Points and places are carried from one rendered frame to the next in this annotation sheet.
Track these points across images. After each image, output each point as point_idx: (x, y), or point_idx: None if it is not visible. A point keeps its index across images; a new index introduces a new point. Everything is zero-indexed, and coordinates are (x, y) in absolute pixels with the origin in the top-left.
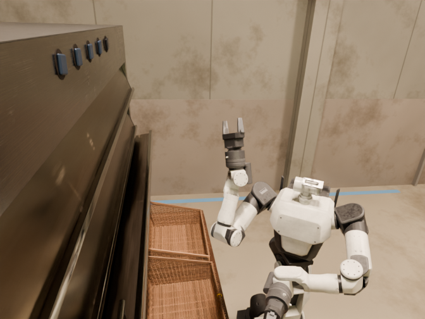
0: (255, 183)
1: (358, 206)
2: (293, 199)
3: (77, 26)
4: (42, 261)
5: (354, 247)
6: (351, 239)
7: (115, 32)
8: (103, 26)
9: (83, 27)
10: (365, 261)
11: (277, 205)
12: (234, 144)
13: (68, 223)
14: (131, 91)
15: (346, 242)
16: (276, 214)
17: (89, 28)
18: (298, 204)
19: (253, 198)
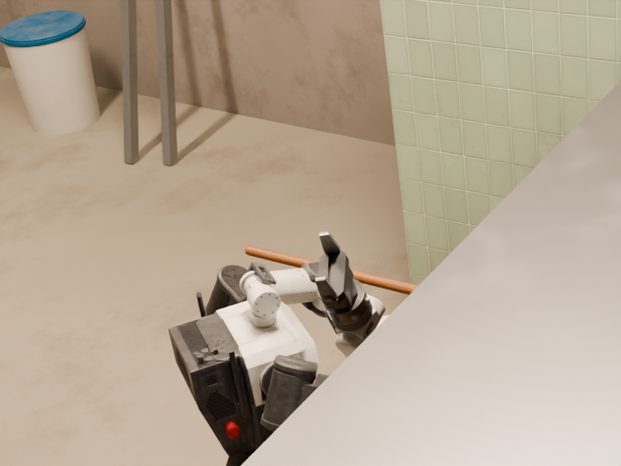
0: (296, 365)
1: (225, 270)
2: (273, 330)
3: (592, 198)
4: None
5: (297, 276)
6: (285, 281)
7: None
8: (461, 285)
9: (586, 169)
10: (313, 263)
11: (305, 345)
12: (351, 271)
13: None
14: None
15: (287, 292)
16: (313, 356)
17: (594, 121)
18: (284, 320)
19: (321, 375)
